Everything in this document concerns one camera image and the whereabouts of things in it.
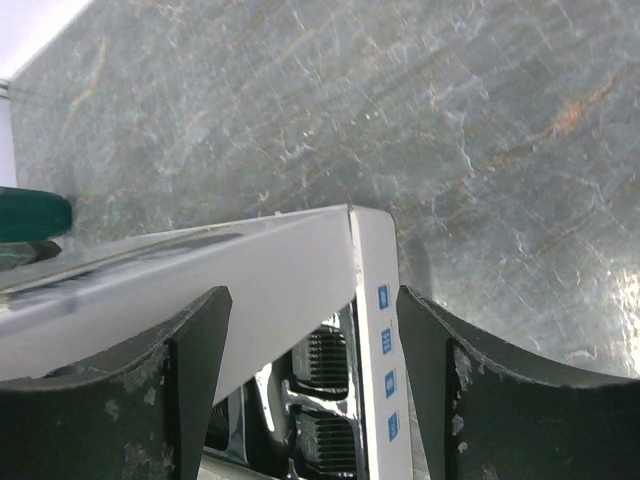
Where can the black plastic tray insert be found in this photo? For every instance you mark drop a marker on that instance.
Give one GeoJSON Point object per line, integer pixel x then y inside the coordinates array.
{"type": "Point", "coordinates": [255, 426]}

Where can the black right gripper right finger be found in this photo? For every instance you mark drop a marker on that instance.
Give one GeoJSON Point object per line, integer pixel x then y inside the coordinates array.
{"type": "Point", "coordinates": [488, 409]}

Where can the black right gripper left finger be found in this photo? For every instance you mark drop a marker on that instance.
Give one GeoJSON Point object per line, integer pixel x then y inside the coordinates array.
{"type": "Point", "coordinates": [138, 410]}

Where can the white cardboard box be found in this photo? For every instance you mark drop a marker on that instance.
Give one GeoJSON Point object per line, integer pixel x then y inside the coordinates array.
{"type": "Point", "coordinates": [286, 274]}

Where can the cream paper cup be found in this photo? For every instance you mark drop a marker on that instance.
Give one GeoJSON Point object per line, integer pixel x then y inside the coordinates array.
{"type": "Point", "coordinates": [30, 219]}

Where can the black comb guard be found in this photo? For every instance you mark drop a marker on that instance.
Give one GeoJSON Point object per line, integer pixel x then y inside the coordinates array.
{"type": "Point", "coordinates": [326, 444]}
{"type": "Point", "coordinates": [320, 362]}

